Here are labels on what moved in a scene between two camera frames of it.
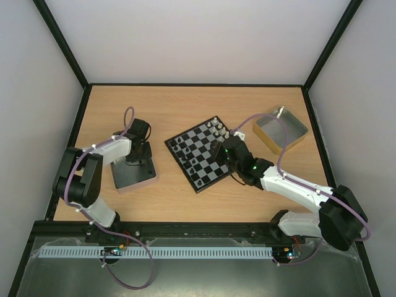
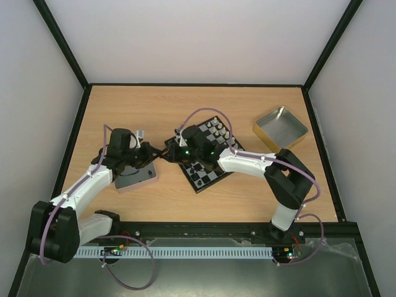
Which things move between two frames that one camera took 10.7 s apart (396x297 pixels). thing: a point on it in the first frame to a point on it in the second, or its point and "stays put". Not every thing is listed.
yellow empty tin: (270, 130) stays put
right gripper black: (219, 151) to (174, 153)
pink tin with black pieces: (127, 176) stays put
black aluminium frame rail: (166, 233) stays put
